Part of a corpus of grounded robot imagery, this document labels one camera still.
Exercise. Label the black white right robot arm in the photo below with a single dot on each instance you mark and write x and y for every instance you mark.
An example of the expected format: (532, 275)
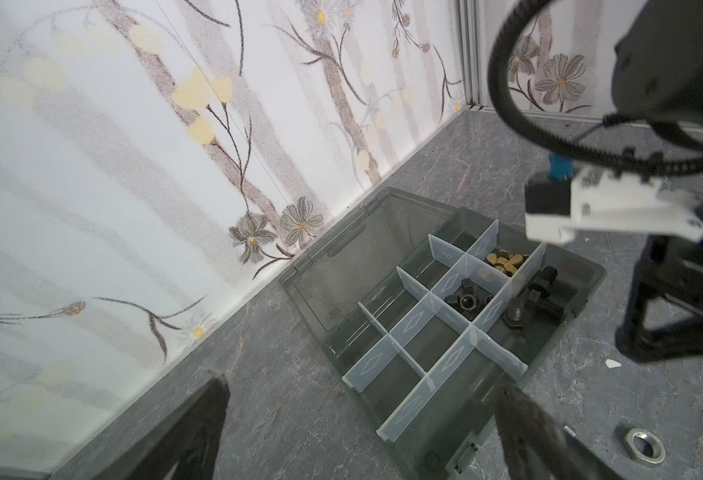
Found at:
(659, 78)

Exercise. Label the small white plastic chip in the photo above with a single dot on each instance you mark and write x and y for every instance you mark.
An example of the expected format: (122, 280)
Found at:
(612, 364)

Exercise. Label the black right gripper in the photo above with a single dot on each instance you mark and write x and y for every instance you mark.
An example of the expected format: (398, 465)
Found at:
(670, 269)

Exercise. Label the brass wing nut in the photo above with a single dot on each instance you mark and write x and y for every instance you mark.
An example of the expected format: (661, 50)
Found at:
(506, 262)

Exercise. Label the green plastic organizer box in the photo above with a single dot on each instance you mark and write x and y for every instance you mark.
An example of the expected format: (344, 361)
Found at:
(373, 294)

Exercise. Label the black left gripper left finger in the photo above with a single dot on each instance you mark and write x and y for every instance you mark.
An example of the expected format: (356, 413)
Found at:
(184, 445)

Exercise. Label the black nut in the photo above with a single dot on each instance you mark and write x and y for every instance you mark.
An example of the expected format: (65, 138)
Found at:
(469, 299)

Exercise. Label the black hex bolt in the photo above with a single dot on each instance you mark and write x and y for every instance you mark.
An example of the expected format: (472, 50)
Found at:
(543, 281)
(532, 305)

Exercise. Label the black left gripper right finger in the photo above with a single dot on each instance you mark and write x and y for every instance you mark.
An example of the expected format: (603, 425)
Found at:
(536, 446)

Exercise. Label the silver hex nut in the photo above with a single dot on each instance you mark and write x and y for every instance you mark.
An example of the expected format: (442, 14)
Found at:
(644, 447)

